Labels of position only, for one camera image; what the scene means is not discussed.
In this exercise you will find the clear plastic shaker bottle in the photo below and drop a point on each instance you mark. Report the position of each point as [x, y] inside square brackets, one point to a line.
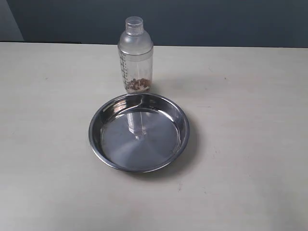
[135, 49]

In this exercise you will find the round stainless steel plate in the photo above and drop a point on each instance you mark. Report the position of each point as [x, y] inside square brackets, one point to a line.
[139, 132]

